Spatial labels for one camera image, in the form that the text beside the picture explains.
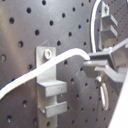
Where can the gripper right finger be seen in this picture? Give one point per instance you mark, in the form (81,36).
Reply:
(118,53)

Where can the grey metal cable clip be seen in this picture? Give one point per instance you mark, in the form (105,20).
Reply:
(48,87)

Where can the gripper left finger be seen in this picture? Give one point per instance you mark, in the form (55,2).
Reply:
(94,68)

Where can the silver clip mounting screw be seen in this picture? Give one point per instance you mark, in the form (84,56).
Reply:
(48,54)

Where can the black perforated pegboard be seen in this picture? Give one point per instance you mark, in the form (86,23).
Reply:
(62,24)

